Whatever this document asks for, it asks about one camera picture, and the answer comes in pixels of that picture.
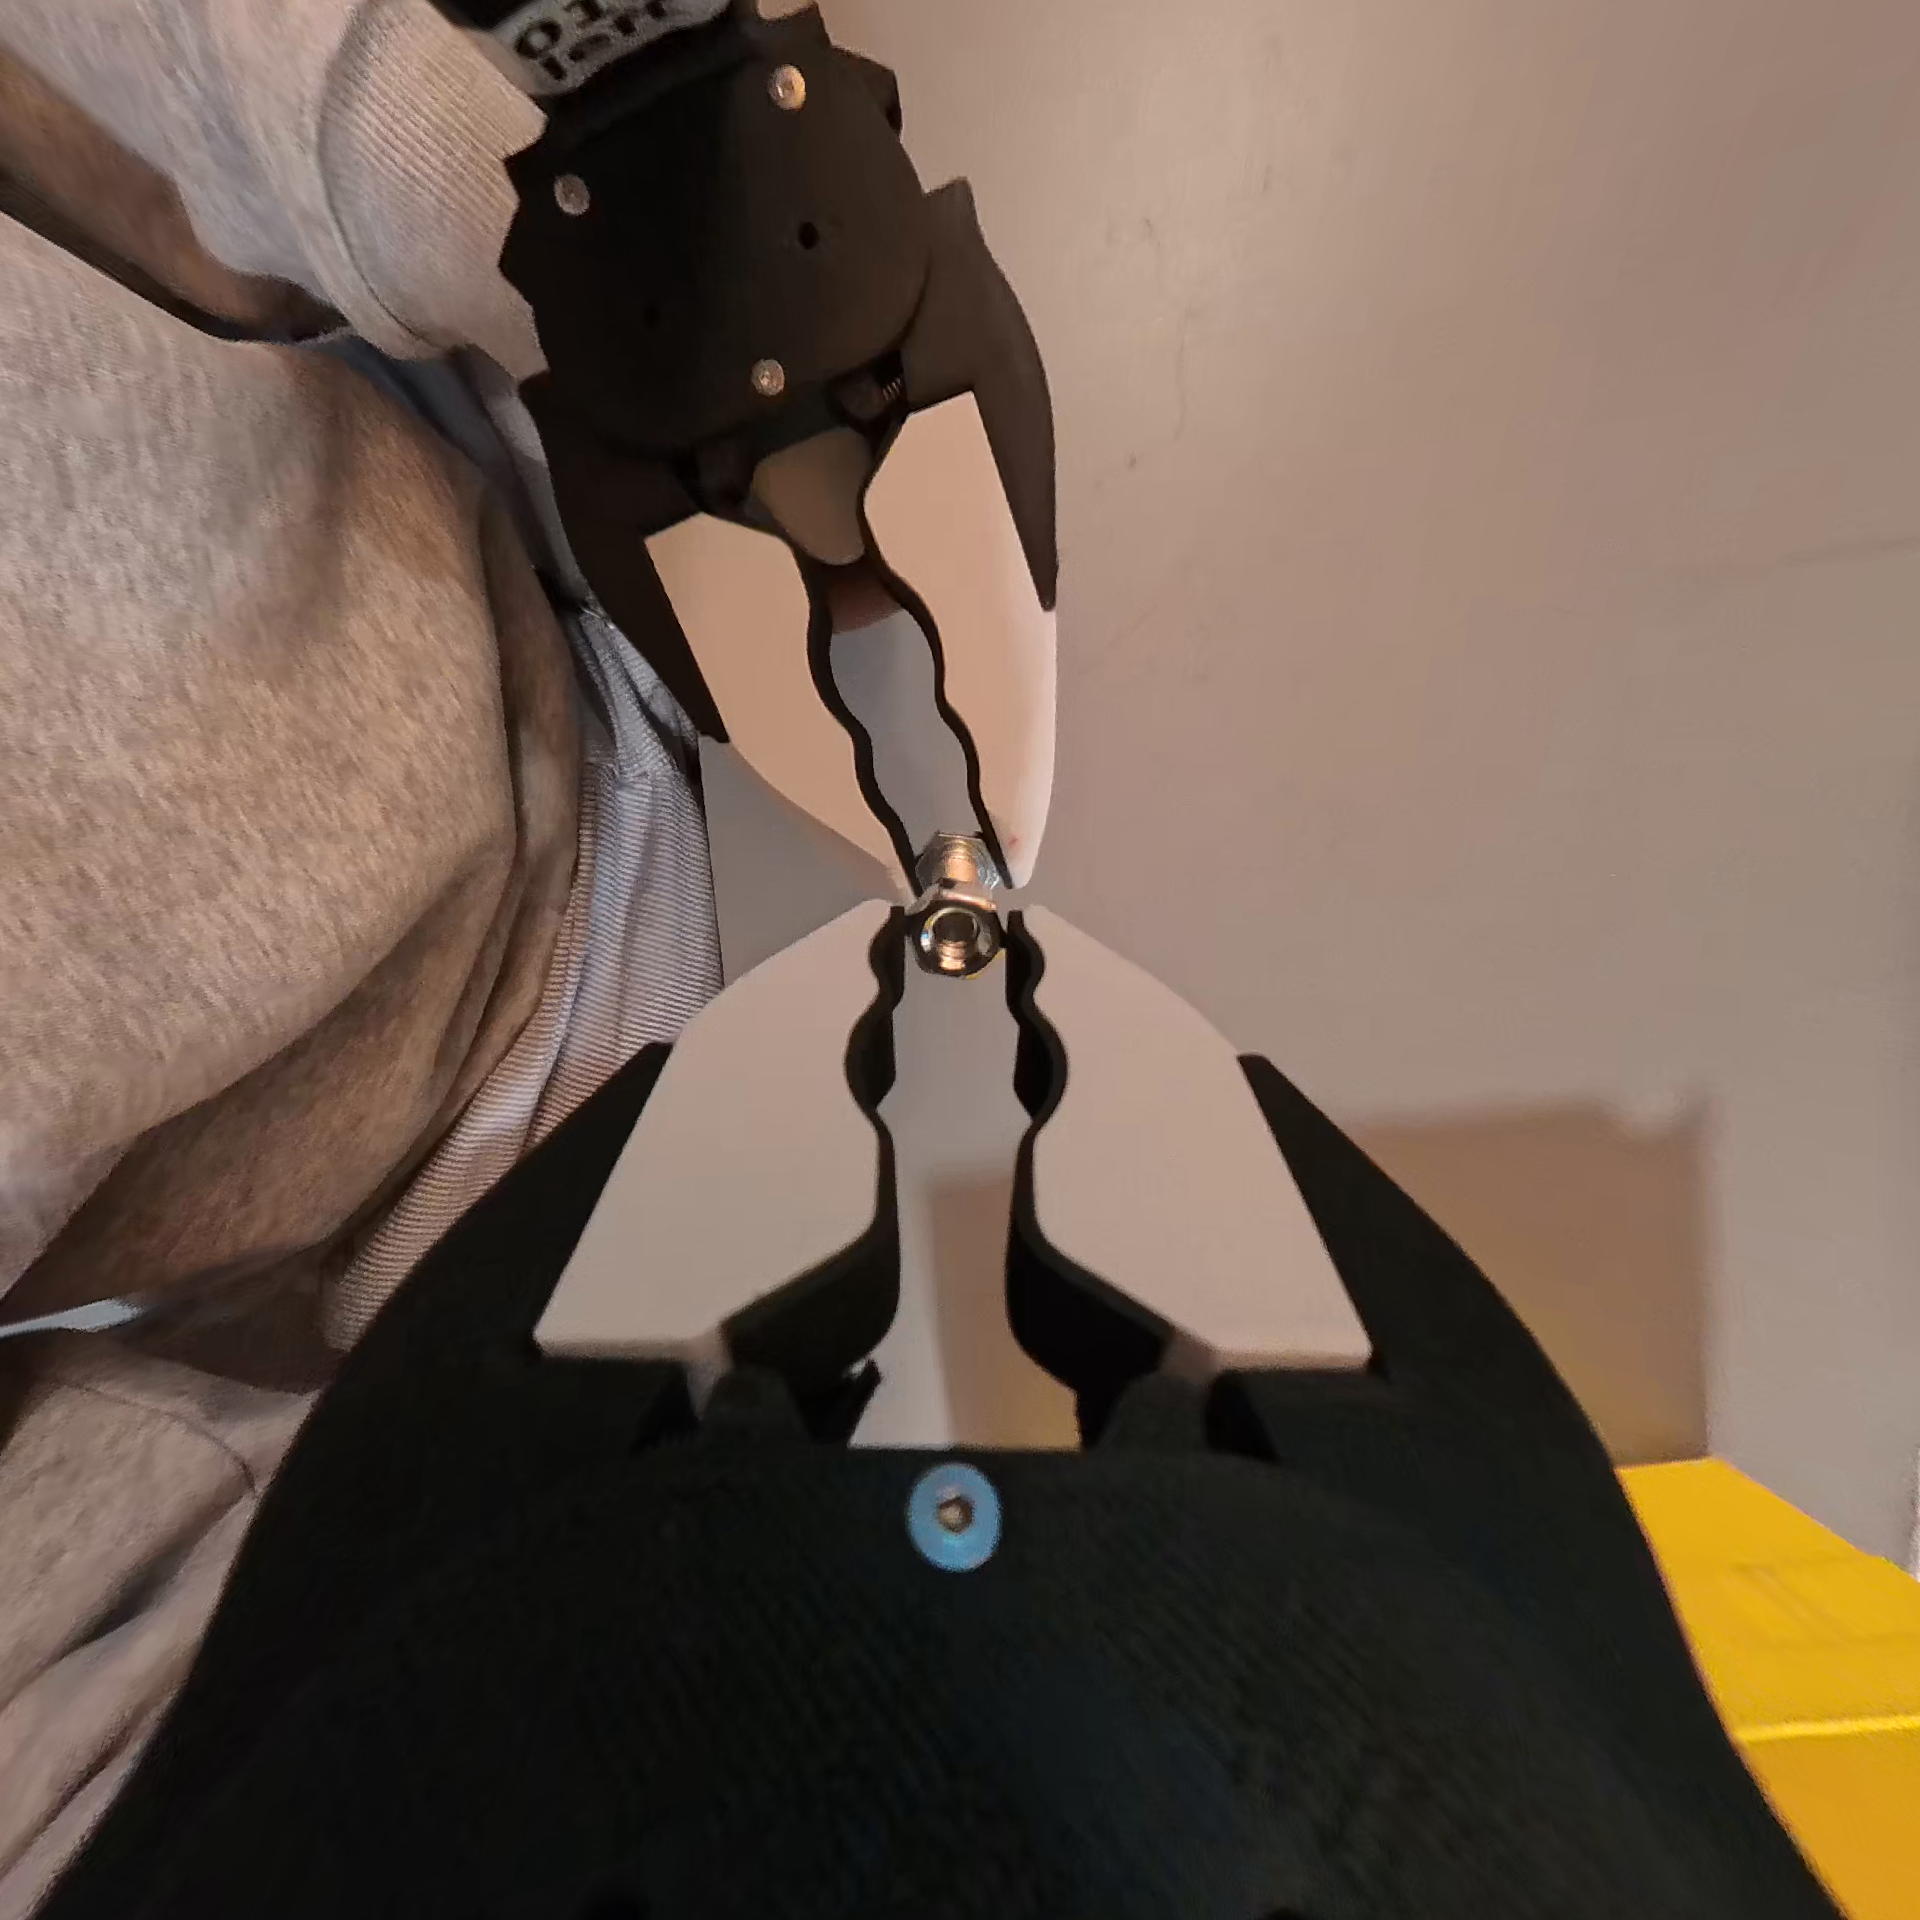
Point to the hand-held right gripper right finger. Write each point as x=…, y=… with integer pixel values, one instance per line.
x=1186, y=1202

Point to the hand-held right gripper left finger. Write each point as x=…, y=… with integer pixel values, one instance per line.
x=720, y=1172

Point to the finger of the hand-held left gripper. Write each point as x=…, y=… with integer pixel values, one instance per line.
x=751, y=661
x=984, y=599

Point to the steel hex nut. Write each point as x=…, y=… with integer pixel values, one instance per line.
x=918, y=943

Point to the person's left forearm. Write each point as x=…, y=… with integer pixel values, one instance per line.
x=347, y=149

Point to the person's white striped shirt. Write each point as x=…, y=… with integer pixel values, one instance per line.
x=630, y=839

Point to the yellow plastic bin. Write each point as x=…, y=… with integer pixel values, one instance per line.
x=1799, y=1652

